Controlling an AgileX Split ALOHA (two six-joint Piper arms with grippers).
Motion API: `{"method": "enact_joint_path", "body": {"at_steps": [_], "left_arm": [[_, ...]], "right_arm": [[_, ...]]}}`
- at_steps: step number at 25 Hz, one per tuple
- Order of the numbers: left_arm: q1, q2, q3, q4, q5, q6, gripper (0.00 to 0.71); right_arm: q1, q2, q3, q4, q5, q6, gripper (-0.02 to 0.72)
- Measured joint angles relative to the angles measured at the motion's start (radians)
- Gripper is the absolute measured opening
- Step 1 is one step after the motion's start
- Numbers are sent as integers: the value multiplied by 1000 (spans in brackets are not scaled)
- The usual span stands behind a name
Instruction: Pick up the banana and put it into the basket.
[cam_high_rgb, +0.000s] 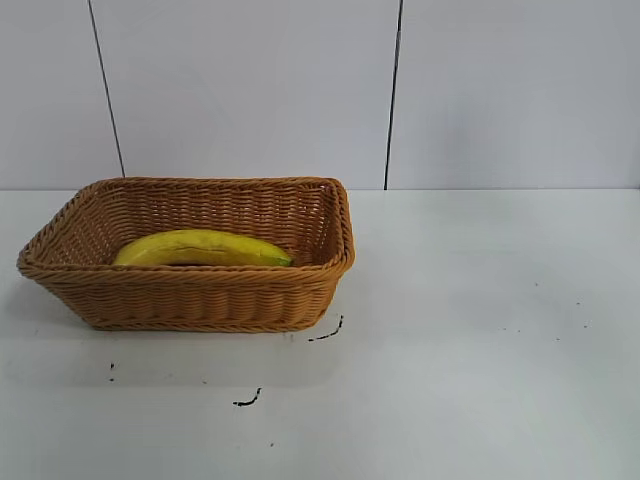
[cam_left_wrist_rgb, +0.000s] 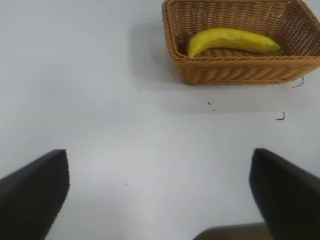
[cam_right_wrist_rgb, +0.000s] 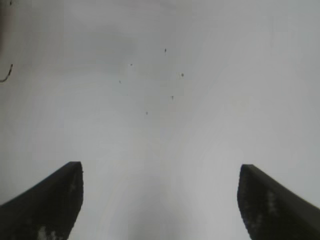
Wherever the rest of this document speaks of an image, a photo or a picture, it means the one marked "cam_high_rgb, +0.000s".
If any yellow banana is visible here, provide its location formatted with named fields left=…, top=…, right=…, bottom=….
left=112, top=228, right=295, bottom=268

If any brown woven wicker basket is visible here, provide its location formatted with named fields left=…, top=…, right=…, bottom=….
left=17, top=174, right=357, bottom=334

